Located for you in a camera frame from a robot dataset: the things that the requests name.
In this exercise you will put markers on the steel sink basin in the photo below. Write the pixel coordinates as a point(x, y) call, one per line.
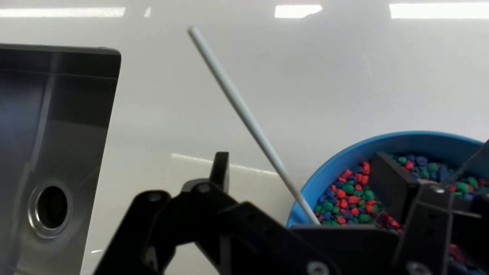
point(56, 127)

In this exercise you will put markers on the colourful beads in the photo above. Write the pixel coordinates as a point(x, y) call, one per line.
point(349, 196)

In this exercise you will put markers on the white chopstick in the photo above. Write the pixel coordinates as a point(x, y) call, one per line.
point(239, 101)

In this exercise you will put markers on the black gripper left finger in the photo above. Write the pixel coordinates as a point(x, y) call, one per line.
point(204, 219)

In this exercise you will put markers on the blue bowl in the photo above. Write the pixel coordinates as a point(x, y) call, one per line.
point(326, 170)

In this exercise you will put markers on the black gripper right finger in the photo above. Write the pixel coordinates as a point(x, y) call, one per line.
point(433, 224)

